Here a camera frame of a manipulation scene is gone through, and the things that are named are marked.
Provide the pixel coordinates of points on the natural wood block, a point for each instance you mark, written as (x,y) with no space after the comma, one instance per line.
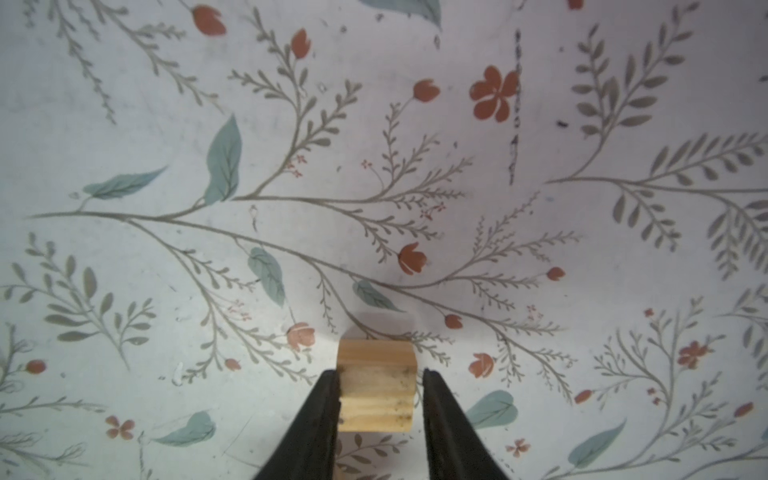
(378,380)

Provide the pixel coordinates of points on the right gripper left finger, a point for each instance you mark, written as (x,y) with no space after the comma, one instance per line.
(307,450)

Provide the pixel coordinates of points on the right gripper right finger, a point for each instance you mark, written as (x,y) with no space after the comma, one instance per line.
(454,450)

